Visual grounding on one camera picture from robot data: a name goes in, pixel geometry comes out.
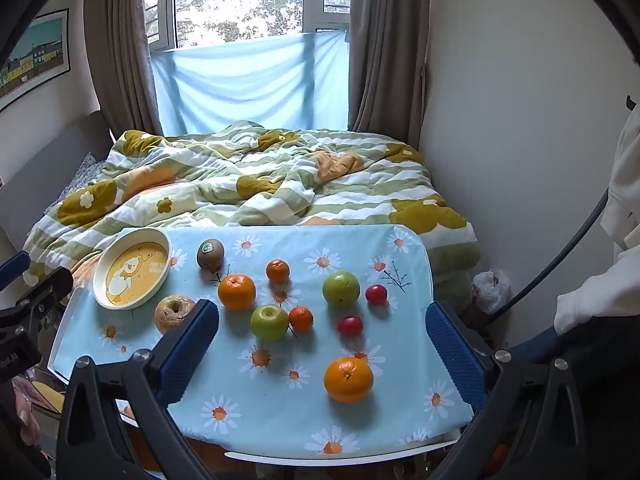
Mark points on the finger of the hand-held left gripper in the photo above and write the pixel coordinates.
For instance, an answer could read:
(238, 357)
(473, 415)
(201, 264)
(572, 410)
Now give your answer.
(47, 287)
(14, 267)

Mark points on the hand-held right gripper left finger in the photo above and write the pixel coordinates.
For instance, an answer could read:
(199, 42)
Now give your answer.
(192, 352)

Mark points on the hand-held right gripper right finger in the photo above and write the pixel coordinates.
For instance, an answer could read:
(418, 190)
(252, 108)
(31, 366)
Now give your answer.
(452, 352)

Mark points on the wrinkled brown apple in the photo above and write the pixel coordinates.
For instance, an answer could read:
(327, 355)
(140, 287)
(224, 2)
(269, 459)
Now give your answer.
(171, 312)

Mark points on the large orange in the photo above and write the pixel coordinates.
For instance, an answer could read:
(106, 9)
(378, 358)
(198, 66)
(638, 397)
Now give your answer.
(236, 292)
(348, 380)

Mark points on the green apple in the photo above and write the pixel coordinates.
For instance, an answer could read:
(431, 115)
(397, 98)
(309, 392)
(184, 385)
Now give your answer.
(341, 289)
(269, 324)

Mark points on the cream bowl with bear print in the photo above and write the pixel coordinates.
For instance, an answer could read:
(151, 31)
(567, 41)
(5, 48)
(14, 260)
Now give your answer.
(132, 270)

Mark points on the brown kiwi with green sticker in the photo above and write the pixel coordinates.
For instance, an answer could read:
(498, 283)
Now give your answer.
(210, 255)

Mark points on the small tangerine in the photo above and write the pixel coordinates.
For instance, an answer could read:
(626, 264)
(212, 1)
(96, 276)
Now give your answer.
(277, 270)
(301, 319)

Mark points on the pink cloth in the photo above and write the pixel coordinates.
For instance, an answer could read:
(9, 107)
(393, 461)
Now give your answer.
(25, 410)

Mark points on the clear plastic bag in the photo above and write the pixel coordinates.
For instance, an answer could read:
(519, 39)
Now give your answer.
(492, 290)

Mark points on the red cherry tomato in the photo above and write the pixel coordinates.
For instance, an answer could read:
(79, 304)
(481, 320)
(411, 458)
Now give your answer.
(376, 294)
(349, 325)

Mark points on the blue daisy print tablecloth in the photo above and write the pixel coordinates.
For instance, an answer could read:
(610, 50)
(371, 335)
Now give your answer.
(280, 410)

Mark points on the grey patterned bedsheet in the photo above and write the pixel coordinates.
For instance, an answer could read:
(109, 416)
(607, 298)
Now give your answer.
(82, 172)

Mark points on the person's dark pants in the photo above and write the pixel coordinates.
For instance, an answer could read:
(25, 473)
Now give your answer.
(595, 345)

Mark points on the green striped floral blanket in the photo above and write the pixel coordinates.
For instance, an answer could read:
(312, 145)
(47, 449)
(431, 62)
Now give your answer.
(250, 185)

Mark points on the person's white sweater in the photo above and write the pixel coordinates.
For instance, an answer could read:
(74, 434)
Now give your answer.
(622, 220)

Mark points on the brown curtain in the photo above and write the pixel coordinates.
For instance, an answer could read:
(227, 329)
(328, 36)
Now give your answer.
(387, 50)
(125, 50)

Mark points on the light blue window cloth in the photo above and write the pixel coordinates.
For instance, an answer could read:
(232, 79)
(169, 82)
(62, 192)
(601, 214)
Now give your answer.
(240, 80)

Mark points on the wall poster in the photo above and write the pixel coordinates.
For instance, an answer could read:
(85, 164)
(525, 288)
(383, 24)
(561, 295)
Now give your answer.
(35, 55)

